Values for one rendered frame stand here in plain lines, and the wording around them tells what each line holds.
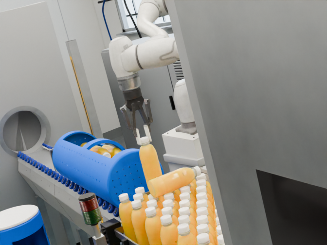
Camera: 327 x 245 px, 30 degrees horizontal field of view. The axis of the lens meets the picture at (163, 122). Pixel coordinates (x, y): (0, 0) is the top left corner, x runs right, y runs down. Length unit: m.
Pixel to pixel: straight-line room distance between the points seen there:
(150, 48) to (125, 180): 0.66
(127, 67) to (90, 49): 5.96
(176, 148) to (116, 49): 1.04
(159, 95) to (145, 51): 2.86
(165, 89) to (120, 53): 2.72
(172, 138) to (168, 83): 1.80
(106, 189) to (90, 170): 0.22
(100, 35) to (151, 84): 3.26
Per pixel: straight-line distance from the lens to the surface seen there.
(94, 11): 8.45
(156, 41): 2.40
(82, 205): 2.19
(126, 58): 2.42
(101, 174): 2.78
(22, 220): 2.90
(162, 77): 5.11
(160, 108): 5.29
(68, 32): 8.25
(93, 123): 4.14
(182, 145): 3.26
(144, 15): 2.78
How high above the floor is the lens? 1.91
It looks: 12 degrees down
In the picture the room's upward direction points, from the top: 14 degrees counter-clockwise
